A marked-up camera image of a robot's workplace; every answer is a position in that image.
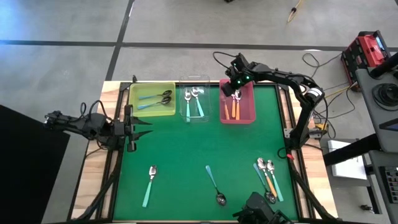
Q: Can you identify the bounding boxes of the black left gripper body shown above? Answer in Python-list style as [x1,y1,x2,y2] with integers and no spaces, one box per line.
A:
[113,104,137,153]

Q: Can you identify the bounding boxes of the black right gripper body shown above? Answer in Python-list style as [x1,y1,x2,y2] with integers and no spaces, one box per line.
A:
[220,52,253,98]

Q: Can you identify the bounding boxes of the blue-handled dark spoon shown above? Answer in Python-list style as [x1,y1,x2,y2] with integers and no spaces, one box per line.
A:
[252,162,277,205]
[205,164,227,207]
[138,89,174,101]
[137,96,172,111]

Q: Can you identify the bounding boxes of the teal-handled silver spoon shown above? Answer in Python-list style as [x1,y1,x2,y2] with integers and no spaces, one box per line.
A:
[183,89,192,123]
[142,164,158,208]
[267,159,285,203]
[190,86,205,118]

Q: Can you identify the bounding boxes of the yellow plastic bin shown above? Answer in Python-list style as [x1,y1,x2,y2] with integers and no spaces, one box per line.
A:
[128,81,177,118]

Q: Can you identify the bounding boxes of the pink plastic bin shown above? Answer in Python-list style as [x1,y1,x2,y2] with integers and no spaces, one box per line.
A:
[219,78,257,124]

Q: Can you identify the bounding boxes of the green table mat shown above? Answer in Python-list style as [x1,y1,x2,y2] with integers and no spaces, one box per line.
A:
[113,83,300,222]

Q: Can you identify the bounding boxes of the clear plastic bin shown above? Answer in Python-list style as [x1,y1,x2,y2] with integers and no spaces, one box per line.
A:
[178,74,211,123]

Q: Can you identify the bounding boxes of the yellow-tipped floor tool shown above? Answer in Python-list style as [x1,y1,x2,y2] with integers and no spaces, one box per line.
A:
[287,0,304,24]

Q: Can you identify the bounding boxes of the black floor mat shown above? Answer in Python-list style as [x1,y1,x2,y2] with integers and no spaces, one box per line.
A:
[0,104,71,224]

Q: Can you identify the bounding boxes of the red power box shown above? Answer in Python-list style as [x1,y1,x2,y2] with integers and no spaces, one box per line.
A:
[340,30,393,91]

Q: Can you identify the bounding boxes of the grey cart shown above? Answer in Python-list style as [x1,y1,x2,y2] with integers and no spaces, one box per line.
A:
[355,51,398,154]

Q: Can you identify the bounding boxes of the black flat bar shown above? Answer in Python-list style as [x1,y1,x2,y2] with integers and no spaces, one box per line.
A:
[322,133,376,167]

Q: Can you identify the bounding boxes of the white box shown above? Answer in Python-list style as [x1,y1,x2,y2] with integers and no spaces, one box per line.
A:
[327,139,368,181]

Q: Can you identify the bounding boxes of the black tube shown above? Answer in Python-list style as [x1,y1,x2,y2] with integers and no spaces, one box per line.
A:
[369,51,398,79]

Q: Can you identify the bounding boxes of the black tablet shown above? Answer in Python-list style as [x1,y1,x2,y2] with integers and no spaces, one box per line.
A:
[386,117,398,132]

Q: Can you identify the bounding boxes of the keyboard with coloured keys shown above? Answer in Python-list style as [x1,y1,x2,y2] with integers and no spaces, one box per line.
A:
[379,166,398,203]

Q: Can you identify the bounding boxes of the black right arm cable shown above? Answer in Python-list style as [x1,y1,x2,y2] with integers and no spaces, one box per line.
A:
[213,51,239,71]

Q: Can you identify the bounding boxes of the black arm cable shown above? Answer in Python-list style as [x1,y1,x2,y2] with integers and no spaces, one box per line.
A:
[80,99,114,125]
[213,51,239,71]

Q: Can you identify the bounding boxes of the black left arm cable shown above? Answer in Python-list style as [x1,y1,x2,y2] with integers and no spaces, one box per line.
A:
[80,99,114,125]

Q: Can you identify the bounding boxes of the black table frame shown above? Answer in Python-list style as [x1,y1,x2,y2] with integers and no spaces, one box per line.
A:
[70,74,338,224]

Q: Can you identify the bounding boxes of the yellow floor cable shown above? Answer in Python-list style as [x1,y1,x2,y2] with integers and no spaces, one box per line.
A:
[317,83,358,103]

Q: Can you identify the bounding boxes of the black cable coil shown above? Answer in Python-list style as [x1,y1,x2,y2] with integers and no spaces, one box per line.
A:
[371,82,398,108]

